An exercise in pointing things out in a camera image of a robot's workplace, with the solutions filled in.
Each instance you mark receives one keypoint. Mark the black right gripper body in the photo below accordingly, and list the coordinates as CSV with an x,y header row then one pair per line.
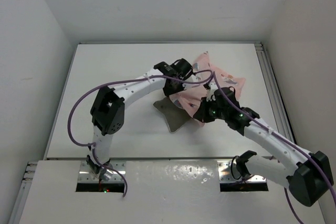
x,y
202,111

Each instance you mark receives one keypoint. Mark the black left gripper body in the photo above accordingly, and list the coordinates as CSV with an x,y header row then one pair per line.
x,y
177,87

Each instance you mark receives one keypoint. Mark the pink cartoon pillowcase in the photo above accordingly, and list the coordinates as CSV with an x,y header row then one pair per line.
x,y
190,99

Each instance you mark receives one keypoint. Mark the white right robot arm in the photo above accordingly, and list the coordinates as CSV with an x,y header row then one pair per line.
x,y
305,174

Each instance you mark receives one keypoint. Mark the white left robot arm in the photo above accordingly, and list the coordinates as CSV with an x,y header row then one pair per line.
x,y
109,106

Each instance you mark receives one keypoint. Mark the white front cover panel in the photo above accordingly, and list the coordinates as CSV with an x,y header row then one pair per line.
x,y
158,192

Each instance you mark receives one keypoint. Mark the aluminium table edge rail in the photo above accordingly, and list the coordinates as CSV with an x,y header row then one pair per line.
x,y
276,101

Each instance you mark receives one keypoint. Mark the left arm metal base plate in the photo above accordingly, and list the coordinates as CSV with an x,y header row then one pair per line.
x,y
86,175

